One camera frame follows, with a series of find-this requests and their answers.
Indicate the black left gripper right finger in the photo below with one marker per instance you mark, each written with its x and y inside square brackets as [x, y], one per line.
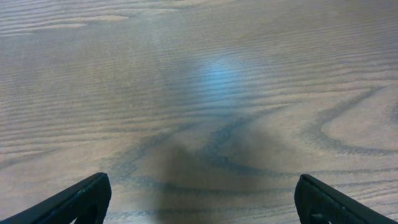
[318, 203]

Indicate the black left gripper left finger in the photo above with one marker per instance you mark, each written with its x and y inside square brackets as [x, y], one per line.
[86, 202]

